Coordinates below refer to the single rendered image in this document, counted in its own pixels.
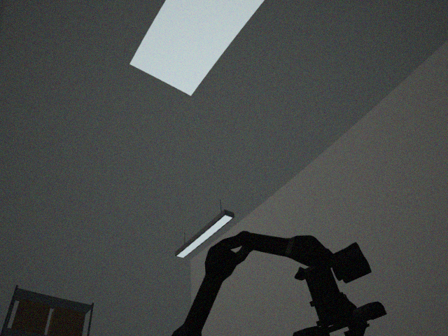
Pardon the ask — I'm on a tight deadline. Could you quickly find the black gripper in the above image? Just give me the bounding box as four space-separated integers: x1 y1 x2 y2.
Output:
293 287 386 336

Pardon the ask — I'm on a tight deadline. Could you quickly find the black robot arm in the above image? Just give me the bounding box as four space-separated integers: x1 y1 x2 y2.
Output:
172 231 372 336

